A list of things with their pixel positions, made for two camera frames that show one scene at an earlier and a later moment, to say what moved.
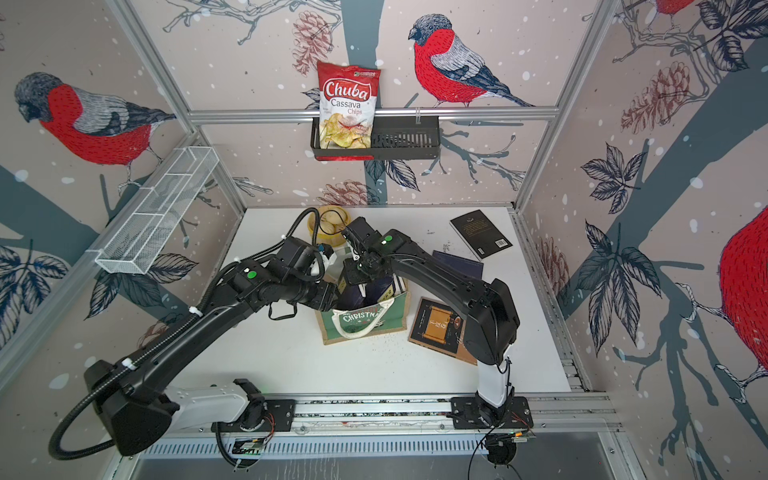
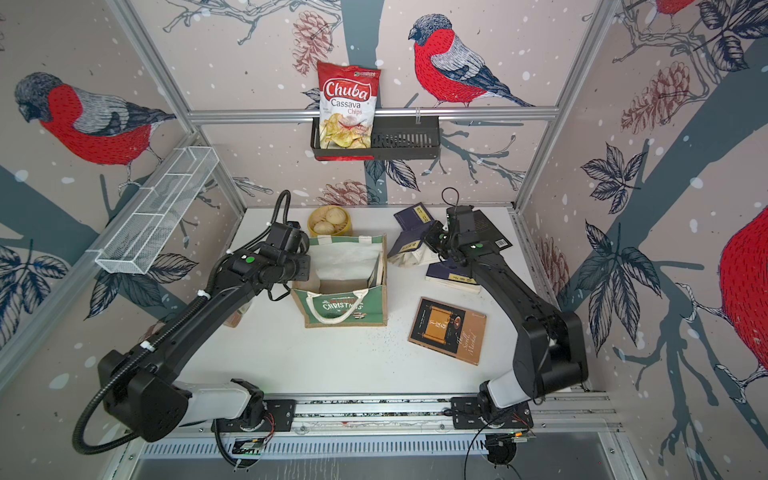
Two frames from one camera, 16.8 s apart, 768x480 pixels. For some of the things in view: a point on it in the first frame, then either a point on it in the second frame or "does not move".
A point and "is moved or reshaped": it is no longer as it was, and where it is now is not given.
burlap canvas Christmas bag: [389, 314] is moved or reshaped
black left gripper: [327, 297] to [306, 266]
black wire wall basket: [395, 140] does not move
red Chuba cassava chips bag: [349, 97] does not move
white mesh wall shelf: [132, 244] does not move
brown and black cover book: [440, 326] does not move
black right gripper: [349, 277] to [436, 227]
